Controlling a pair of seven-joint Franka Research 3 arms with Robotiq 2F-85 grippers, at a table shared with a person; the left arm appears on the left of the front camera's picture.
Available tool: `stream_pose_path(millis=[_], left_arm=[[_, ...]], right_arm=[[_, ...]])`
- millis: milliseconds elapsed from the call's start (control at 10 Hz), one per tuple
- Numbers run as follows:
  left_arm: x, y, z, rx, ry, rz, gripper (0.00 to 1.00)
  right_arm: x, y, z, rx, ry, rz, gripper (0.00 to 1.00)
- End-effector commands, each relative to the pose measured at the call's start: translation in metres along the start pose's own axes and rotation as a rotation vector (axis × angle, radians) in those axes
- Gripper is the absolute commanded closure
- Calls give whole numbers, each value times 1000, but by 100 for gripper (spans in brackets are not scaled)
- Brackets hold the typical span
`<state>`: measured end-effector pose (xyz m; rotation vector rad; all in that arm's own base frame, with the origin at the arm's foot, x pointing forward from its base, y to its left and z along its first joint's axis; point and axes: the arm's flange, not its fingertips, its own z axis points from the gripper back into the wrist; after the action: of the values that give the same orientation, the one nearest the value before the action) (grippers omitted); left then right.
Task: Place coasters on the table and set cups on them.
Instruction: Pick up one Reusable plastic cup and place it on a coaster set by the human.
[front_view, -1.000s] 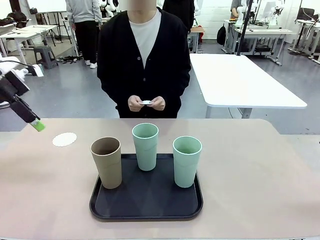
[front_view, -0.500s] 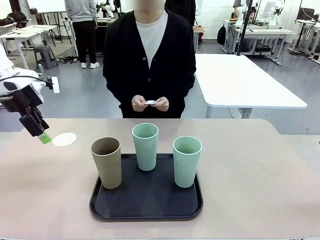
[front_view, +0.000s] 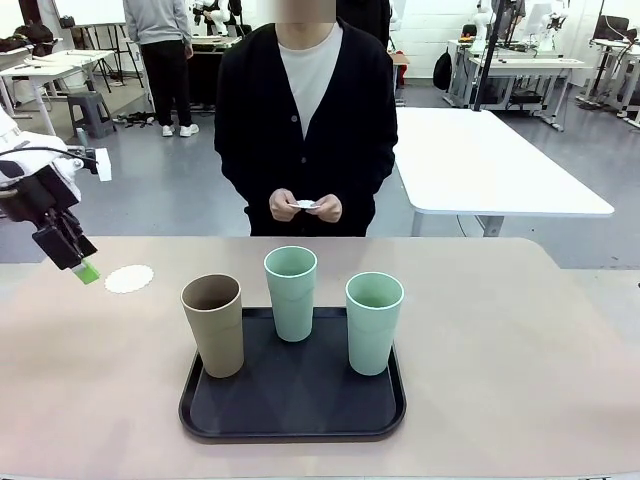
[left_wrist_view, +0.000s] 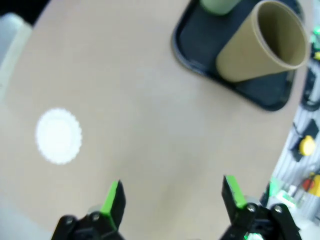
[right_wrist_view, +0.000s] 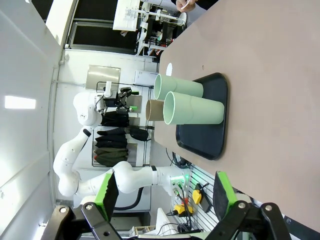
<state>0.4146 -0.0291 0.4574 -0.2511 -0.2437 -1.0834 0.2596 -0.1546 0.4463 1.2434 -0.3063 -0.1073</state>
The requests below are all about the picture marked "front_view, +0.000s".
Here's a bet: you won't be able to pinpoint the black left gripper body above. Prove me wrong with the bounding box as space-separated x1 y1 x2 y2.
0 164 81 222

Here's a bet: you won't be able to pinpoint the brown cup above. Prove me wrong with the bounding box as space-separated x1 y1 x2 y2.
180 273 245 380

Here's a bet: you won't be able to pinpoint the green cup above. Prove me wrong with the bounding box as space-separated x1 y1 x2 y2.
344 271 405 377
263 245 319 344

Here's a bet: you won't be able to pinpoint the person's right hand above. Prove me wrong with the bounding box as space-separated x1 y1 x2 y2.
268 187 304 223

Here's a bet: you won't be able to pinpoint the person's left hand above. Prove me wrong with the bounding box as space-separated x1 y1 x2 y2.
304 194 344 224

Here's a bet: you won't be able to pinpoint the grey plastic stool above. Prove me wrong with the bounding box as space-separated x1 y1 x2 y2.
65 91 118 140

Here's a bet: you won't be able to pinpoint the white desk with papers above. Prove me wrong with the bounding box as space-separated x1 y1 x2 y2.
0 48 117 137

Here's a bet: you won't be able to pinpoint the dark bag on desk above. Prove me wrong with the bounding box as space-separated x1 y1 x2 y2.
0 23 55 52

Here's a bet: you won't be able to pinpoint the person in grey hoodie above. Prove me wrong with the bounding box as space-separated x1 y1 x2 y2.
122 0 201 139

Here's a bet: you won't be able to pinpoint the person in black cardigan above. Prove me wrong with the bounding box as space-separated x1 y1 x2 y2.
213 0 399 238

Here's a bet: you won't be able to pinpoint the black serving tray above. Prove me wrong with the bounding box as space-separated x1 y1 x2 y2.
178 306 407 445

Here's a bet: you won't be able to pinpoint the person in dark clothes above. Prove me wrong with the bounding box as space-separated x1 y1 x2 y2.
335 0 392 52

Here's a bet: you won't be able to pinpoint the wooden desk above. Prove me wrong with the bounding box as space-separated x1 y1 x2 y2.
391 51 411 104

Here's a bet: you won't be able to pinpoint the black backpack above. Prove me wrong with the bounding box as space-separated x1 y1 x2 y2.
432 47 454 93

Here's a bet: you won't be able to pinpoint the white table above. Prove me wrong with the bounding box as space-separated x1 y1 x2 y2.
393 107 616 237

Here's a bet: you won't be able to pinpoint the black metal pole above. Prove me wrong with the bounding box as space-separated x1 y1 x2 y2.
471 0 504 113

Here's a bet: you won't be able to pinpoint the white desk with equipment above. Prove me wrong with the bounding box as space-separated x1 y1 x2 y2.
464 53 594 132

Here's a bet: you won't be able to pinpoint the person in grey shirt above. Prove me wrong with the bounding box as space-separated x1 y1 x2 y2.
492 0 527 42

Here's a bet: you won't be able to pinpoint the black monitor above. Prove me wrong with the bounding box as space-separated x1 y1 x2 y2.
597 15 631 42

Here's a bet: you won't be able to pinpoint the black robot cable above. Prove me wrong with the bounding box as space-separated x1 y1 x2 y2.
0 146 99 175

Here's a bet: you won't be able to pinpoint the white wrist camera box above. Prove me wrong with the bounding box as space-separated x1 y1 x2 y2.
94 147 113 183

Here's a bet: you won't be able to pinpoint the black straps on floor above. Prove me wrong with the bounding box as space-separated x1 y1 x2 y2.
114 111 157 129

